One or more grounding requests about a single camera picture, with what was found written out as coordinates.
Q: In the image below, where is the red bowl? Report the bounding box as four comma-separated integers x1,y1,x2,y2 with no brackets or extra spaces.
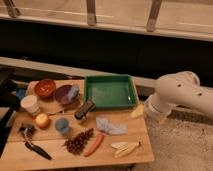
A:
34,79,56,98

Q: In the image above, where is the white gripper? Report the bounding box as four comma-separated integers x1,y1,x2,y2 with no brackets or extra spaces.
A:
131,94,169,118

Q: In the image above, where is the bunch of dried grapes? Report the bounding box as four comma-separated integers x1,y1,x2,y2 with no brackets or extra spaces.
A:
64,128,94,155

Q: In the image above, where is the white paper cup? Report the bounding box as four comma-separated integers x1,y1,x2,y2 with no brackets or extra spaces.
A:
21,95,40,116

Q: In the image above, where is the black stand at left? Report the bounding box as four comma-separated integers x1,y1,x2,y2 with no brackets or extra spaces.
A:
0,68,20,156

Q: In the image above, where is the yellow apple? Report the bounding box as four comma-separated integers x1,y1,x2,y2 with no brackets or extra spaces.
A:
35,113,50,129

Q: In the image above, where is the green plastic tray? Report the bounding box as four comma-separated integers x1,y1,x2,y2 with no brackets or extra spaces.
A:
84,75,137,110

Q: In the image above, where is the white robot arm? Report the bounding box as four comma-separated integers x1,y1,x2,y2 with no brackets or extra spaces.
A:
131,71,213,120

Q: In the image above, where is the small blue object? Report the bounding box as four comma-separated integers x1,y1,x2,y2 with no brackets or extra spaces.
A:
16,88,26,100

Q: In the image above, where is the blue plastic cup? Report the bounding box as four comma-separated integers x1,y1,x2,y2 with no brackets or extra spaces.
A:
55,118,70,135

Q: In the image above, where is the light blue towel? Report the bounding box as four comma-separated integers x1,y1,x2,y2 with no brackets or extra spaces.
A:
96,117,127,135

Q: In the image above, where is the yellow banana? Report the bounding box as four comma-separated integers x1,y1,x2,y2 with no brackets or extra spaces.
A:
110,142,141,158

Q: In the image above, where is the purple bowl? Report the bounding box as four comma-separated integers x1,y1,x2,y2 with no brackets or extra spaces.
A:
54,85,78,105

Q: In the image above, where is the round wooden board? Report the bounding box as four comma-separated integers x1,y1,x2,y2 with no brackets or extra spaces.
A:
25,79,84,116

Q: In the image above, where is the black handled peeler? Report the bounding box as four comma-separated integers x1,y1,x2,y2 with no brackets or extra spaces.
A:
19,123,52,160

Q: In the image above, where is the blue sponge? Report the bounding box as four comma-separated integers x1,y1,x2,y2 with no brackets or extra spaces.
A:
67,84,79,102

